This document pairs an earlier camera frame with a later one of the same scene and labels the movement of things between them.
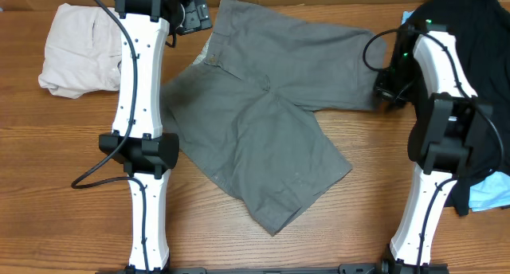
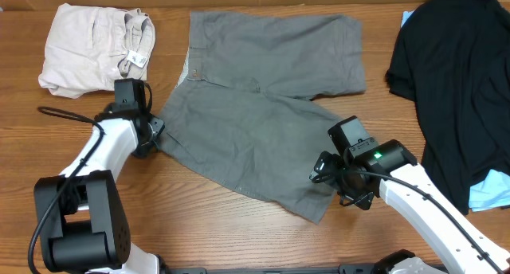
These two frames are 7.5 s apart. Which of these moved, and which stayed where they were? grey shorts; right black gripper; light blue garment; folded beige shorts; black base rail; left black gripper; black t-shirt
Moved: grey shorts; left black gripper; right black gripper
Stayed: black base rail; folded beige shorts; black t-shirt; light blue garment
